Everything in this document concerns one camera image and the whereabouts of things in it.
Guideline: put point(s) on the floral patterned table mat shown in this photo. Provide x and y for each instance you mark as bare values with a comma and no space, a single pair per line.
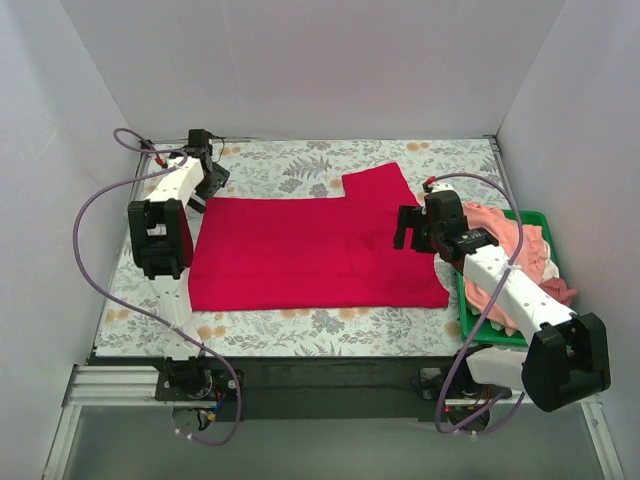
314,169

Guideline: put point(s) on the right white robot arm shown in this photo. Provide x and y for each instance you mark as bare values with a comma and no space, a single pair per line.
567,358

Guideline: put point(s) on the dusty rose t-shirt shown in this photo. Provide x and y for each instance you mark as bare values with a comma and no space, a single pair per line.
557,289

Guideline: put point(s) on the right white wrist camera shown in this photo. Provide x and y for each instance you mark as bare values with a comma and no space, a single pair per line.
434,185

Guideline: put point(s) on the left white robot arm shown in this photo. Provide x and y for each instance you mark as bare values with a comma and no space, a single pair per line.
161,240

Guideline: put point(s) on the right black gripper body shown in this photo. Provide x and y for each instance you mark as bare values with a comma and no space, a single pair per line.
410,226

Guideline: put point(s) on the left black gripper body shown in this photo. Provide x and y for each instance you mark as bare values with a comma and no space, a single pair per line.
214,179

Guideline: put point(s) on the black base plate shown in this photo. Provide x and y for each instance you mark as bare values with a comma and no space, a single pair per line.
314,387

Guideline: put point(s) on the green plastic bin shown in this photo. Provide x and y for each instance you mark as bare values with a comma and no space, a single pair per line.
487,334

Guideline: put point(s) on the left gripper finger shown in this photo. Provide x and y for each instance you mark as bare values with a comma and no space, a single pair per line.
197,203
215,180

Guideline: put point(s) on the magenta red t-shirt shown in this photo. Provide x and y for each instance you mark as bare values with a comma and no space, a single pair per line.
269,254

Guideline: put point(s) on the salmon pink t-shirt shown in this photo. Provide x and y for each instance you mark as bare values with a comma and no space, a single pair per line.
530,259

